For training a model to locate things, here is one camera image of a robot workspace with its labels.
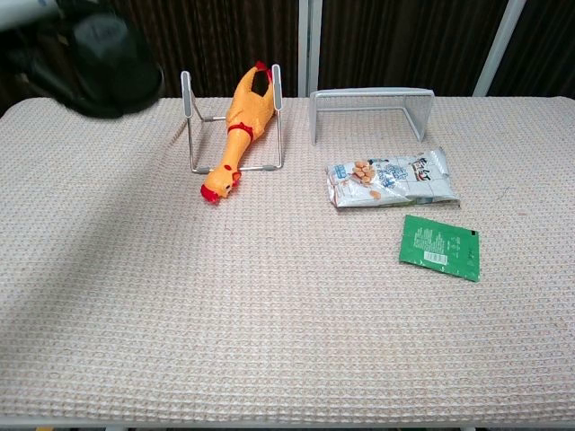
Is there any beige waffle tablecloth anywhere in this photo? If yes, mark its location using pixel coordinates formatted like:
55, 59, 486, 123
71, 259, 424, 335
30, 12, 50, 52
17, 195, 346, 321
0, 95, 575, 426

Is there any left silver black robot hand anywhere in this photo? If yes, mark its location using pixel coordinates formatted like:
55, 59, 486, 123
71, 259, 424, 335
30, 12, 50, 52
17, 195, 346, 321
0, 0, 80, 109

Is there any black dice cup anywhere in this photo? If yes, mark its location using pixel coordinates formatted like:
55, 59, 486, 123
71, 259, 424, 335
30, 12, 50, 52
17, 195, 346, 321
60, 11, 165, 119

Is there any grey metal partition post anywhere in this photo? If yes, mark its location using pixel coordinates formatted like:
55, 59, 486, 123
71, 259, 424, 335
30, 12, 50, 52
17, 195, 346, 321
298, 0, 323, 98
471, 0, 526, 98

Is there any dark brown partition panel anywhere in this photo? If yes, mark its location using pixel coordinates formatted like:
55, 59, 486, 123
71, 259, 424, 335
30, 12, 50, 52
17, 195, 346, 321
489, 0, 575, 98
319, 0, 513, 98
134, 0, 301, 98

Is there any green foil packet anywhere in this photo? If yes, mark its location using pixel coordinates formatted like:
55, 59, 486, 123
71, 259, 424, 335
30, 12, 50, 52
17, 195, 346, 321
398, 214, 482, 283

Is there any white blue snack bag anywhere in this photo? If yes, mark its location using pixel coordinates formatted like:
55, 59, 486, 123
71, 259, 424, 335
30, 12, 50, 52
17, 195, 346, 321
325, 146, 462, 209

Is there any grey mesh shelf riser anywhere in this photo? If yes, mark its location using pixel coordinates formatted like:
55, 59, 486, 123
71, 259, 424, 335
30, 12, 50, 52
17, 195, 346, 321
308, 87, 436, 145

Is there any yellow rubber chicken toy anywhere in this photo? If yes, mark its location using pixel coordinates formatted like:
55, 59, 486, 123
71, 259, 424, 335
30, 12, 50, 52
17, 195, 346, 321
199, 61, 276, 206

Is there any silver wire display stand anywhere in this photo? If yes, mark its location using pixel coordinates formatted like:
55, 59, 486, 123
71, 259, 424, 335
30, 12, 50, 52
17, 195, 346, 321
180, 64, 285, 174

